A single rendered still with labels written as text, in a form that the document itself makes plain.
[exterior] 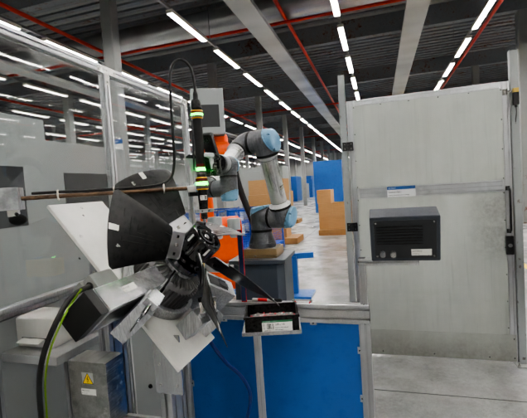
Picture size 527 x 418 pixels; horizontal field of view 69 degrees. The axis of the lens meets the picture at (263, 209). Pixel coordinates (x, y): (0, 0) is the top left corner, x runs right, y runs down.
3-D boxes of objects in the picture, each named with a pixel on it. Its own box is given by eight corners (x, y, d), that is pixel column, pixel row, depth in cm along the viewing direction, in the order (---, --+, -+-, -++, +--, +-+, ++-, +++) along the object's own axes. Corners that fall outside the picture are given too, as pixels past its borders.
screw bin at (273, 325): (244, 335, 148) (243, 318, 148) (246, 320, 165) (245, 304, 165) (301, 332, 148) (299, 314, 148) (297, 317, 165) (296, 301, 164)
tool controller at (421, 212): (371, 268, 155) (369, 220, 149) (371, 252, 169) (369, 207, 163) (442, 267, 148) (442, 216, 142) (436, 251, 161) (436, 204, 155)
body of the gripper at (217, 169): (216, 174, 143) (228, 175, 155) (215, 151, 143) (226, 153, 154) (197, 176, 145) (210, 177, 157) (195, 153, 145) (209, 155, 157)
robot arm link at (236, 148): (233, 129, 202) (186, 185, 169) (251, 127, 196) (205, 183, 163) (241, 148, 208) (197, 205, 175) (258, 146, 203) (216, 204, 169)
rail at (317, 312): (176, 317, 186) (175, 300, 185) (181, 314, 189) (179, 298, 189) (369, 324, 159) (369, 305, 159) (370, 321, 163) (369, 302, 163)
